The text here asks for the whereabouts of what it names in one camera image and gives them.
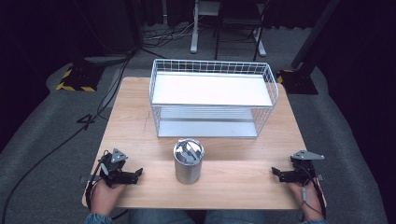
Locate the black striped stand base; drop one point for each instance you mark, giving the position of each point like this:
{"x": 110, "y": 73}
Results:
{"x": 297, "y": 82}
{"x": 79, "y": 77}

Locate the black slanted stand pole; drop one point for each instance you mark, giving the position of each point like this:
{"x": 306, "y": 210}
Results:
{"x": 314, "y": 34}

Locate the person's left hand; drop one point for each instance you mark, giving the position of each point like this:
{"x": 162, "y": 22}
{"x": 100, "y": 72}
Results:
{"x": 106, "y": 197}

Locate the silver metal can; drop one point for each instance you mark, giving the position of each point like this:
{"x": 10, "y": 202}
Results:
{"x": 188, "y": 163}

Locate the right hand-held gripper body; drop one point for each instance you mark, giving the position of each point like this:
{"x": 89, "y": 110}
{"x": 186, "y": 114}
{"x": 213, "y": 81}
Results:
{"x": 306, "y": 168}

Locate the person's right hand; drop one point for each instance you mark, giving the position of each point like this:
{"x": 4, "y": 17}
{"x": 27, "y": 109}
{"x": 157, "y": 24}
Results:
{"x": 306, "y": 199}

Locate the person's right leg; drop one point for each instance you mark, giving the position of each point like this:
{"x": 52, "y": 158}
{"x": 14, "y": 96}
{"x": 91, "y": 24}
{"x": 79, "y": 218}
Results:
{"x": 235, "y": 217}

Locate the white desk leg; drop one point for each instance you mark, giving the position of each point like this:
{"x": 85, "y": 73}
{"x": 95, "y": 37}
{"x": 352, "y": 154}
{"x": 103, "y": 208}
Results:
{"x": 195, "y": 31}
{"x": 261, "y": 43}

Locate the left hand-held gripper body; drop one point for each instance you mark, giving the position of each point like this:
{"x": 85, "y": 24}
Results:
{"x": 112, "y": 168}

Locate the person's leg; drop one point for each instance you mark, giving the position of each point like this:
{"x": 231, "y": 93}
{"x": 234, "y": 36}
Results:
{"x": 158, "y": 217}
{"x": 235, "y": 217}

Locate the black metal chair frame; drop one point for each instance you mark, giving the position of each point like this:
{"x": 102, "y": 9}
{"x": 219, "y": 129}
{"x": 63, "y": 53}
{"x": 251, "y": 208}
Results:
{"x": 236, "y": 21}

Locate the person's left leg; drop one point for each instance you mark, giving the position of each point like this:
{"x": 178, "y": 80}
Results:
{"x": 158, "y": 217}

